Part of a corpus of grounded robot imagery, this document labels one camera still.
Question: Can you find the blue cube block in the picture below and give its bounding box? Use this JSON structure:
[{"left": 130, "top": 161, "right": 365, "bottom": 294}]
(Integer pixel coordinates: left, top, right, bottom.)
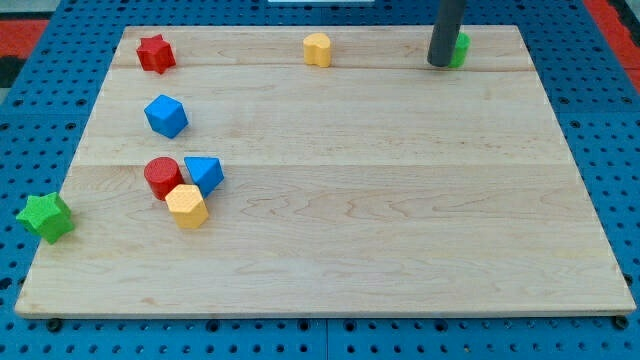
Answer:
[{"left": 144, "top": 94, "right": 189, "bottom": 139}]

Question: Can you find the yellow hexagonal prism block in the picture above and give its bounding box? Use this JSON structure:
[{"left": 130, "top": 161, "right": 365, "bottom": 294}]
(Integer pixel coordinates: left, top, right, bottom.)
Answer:
[{"left": 165, "top": 184, "right": 209, "bottom": 229}]

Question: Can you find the blue triangular prism block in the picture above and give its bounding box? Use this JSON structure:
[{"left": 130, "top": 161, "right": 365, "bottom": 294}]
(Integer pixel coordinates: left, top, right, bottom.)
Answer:
[{"left": 184, "top": 156, "right": 224, "bottom": 198}]

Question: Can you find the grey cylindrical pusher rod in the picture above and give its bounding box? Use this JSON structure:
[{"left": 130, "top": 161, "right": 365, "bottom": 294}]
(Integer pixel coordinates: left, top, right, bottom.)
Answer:
[{"left": 427, "top": 0, "right": 467, "bottom": 67}]

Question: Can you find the yellow heart block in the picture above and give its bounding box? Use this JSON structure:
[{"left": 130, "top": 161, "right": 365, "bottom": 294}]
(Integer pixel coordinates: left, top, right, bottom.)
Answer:
[{"left": 303, "top": 33, "right": 332, "bottom": 68}]

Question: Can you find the red cylinder block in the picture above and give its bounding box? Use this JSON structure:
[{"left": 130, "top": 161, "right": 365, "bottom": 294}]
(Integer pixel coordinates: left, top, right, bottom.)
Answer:
[{"left": 143, "top": 157, "right": 184, "bottom": 201}]

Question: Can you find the green star block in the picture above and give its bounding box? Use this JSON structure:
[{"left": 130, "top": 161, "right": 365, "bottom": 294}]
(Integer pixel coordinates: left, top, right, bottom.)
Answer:
[{"left": 16, "top": 192, "right": 75, "bottom": 245}]

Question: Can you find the red star block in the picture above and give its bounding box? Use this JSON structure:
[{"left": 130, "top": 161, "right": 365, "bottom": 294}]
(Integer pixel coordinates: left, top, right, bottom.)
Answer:
[{"left": 136, "top": 34, "right": 176, "bottom": 74}]

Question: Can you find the green cylinder block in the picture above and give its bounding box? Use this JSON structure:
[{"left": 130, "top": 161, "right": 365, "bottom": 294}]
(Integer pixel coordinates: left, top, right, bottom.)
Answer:
[{"left": 448, "top": 32, "right": 471, "bottom": 68}]

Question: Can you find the wooden board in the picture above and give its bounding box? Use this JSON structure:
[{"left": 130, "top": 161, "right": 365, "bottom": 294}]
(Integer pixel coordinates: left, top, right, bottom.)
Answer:
[{"left": 15, "top": 25, "right": 636, "bottom": 319}]

